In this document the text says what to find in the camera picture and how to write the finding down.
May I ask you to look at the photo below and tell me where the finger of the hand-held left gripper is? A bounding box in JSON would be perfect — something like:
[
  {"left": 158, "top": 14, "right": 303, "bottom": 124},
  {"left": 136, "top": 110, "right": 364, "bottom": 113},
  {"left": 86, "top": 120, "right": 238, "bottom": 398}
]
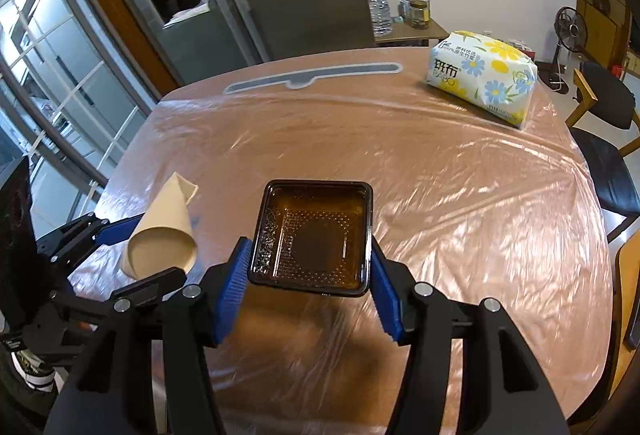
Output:
[
  {"left": 51, "top": 267, "right": 185, "bottom": 324},
  {"left": 35, "top": 212, "right": 147, "bottom": 269}
]

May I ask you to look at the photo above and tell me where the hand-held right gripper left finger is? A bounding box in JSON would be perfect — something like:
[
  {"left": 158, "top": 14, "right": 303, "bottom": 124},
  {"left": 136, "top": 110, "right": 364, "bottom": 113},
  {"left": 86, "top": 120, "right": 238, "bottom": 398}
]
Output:
[{"left": 45, "top": 236, "right": 253, "bottom": 435}]

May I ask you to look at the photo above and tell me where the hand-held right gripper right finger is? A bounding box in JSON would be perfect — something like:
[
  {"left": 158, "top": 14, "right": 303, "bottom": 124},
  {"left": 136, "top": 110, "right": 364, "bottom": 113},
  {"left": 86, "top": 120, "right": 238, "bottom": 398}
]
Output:
[{"left": 370, "top": 243, "right": 571, "bottom": 435}]

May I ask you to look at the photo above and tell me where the brown paper cone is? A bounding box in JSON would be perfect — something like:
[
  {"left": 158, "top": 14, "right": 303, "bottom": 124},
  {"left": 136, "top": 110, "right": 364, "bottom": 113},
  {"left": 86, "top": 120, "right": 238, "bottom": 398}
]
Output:
[{"left": 121, "top": 172, "right": 199, "bottom": 280}]

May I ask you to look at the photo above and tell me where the black plastic tray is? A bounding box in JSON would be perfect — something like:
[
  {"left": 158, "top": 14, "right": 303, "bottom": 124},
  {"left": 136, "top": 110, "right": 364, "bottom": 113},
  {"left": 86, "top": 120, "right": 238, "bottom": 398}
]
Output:
[{"left": 247, "top": 180, "right": 375, "bottom": 298}]

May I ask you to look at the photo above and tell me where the glass door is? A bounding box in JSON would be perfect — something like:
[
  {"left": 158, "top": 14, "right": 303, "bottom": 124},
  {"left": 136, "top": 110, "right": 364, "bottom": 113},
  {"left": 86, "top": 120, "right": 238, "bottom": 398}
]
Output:
[{"left": 0, "top": 0, "right": 162, "bottom": 238}]

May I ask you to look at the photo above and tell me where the grey plastic strip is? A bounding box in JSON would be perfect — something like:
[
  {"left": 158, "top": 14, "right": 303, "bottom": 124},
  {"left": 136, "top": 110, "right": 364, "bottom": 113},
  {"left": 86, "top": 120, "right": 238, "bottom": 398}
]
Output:
[{"left": 224, "top": 61, "right": 404, "bottom": 94}]

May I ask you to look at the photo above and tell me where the white paper sheet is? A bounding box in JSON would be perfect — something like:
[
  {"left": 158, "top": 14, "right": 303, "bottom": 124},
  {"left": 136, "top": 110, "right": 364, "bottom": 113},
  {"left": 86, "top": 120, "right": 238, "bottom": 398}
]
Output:
[{"left": 162, "top": 0, "right": 211, "bottom": 28}]

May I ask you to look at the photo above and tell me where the flowered tissue pack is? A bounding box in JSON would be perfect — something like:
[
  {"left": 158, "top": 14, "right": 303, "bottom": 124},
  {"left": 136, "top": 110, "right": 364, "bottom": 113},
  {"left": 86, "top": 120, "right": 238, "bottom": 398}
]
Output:
[{"left": 426, "top": 31, "right": 539, "bottom": 130}]

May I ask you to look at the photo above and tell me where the orange wooden chair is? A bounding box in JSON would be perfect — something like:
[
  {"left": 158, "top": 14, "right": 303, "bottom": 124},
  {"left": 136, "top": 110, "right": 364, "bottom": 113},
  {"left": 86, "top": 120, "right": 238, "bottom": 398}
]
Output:
[{"left": 607, "top": 240, "right": 640, "bottom": 397}]

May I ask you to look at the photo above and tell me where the black cushioned chair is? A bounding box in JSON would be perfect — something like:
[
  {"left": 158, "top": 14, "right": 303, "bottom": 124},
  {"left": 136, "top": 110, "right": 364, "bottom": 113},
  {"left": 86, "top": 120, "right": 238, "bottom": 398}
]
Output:
[{"left": 565, "top": 61, "right": 640, "bottom": 242}]

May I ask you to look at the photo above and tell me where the wooden side table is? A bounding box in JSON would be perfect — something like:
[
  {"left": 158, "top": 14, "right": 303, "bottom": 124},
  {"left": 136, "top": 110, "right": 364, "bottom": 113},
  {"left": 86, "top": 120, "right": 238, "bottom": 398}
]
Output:
[{"left": 375, "top": 17, "right": 449, "bottom": 48}]

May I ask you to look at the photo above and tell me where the water bottle with pump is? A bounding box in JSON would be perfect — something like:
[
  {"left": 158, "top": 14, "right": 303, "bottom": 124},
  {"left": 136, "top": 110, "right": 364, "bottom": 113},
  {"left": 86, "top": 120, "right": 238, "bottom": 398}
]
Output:
[{"left": 361, "top": 0, "right": 398, "bottom": 37}]

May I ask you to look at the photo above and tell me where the glass jar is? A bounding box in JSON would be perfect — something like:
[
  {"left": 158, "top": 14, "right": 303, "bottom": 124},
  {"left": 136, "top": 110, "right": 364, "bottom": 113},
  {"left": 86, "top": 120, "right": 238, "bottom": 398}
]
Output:
[{"left": 405, "top": 0, "right": 436, "bottom": 28}]

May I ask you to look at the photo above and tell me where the black standing fan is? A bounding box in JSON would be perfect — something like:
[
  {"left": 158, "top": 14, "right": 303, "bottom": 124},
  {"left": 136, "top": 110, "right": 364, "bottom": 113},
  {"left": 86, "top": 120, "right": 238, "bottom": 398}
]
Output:
[{"left": 552, "top": 6, "right": 587, "bottom": 93}]

